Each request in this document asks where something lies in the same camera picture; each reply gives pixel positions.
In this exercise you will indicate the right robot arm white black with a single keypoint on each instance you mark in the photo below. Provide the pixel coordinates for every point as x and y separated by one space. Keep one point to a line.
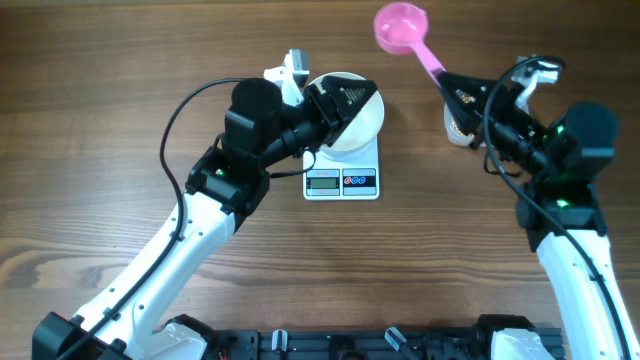
552 170

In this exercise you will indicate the soybeans in container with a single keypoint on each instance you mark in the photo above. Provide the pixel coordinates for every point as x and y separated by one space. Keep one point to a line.
455 127

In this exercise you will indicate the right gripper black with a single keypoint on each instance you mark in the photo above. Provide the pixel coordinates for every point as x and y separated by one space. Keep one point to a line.
469 116

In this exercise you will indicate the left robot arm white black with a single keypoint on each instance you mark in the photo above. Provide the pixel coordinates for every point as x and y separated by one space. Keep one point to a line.
222 190

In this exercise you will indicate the pink plastic scoop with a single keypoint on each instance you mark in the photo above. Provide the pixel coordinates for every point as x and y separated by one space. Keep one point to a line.
400 29

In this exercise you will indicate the white bowl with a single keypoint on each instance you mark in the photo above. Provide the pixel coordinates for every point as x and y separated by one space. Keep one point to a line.
361 130

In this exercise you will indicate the black aluminium frame rail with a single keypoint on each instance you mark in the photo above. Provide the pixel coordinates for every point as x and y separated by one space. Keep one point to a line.
446 343

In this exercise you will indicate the white digital kitchen scale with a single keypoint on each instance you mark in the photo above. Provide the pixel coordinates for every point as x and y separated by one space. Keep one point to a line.
342 176

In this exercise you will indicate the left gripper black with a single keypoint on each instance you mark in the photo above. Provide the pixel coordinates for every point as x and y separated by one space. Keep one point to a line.
333 124

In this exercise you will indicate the clear plastic container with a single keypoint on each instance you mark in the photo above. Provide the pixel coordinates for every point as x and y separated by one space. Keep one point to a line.
454 135

